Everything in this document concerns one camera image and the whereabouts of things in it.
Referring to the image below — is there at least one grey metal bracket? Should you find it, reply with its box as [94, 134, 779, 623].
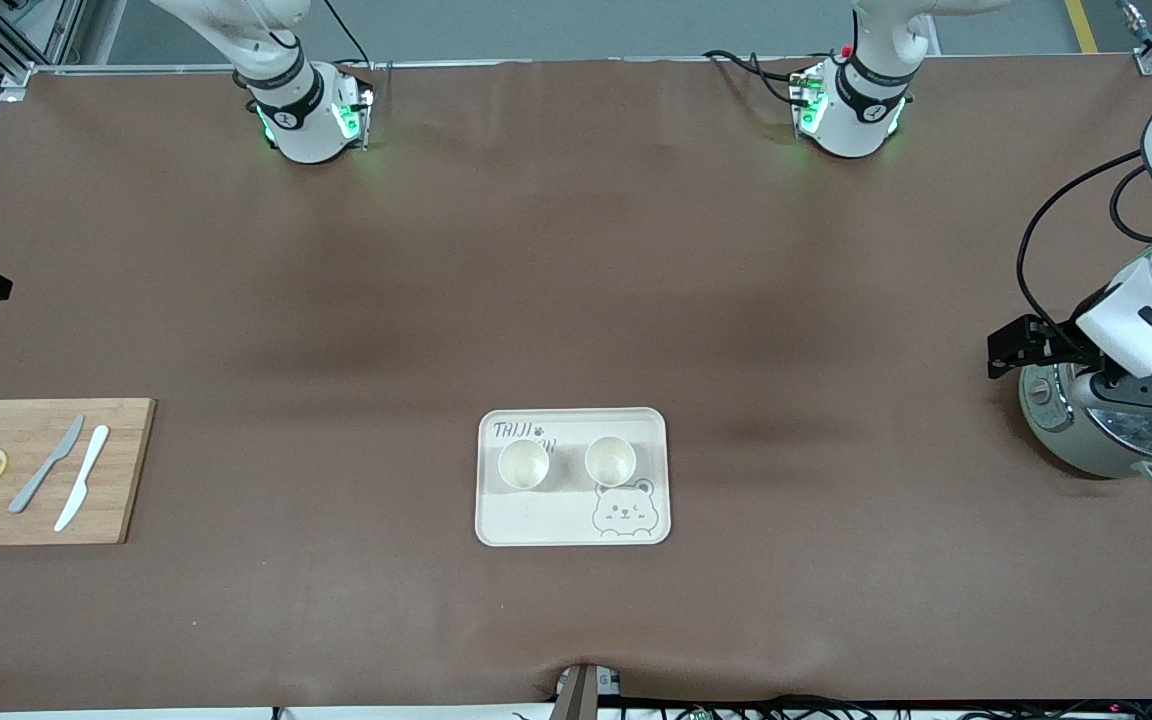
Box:
[554, 663, 623, 720]

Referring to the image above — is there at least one long black arm cable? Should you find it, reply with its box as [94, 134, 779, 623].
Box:
[1015, 150, 1145, 336]

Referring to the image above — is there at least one short black arm cable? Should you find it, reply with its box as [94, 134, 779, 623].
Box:
[1109, 163, 1152, 243]

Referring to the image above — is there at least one brown table cover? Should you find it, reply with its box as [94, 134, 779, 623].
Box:
[0, 58, 1152, 713]

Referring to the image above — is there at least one white tray with bear print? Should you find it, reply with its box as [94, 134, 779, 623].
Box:
[475, 407, 672, 548]

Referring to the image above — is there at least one grey plastic knife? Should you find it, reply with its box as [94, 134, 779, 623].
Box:
[8, 415, 86, 515]

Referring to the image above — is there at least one white plastic cup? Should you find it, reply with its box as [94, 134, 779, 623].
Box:
[584, 436, 638, 489]
[497, 438, 551, 491]

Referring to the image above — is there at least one white plastic knife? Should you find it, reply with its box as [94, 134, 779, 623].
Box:
[54, 425, 111, 533]

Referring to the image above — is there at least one black base cable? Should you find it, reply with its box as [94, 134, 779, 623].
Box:
[703, 48, 809, 107]
[320, 0, 374, 69]

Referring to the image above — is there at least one bamboo cutting board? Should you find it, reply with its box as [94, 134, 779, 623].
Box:
[0, 398, 157, 547]

